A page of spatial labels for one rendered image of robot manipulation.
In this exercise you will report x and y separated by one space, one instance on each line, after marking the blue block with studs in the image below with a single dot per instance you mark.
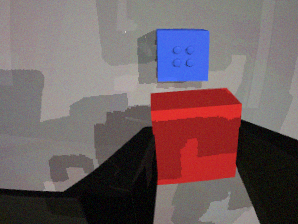
182 54

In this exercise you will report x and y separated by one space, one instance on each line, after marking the red block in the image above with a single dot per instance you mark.
196 134

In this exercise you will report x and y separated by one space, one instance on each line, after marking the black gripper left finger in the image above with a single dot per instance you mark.
120 191

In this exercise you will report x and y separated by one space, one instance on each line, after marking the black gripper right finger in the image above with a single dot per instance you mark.
268 165

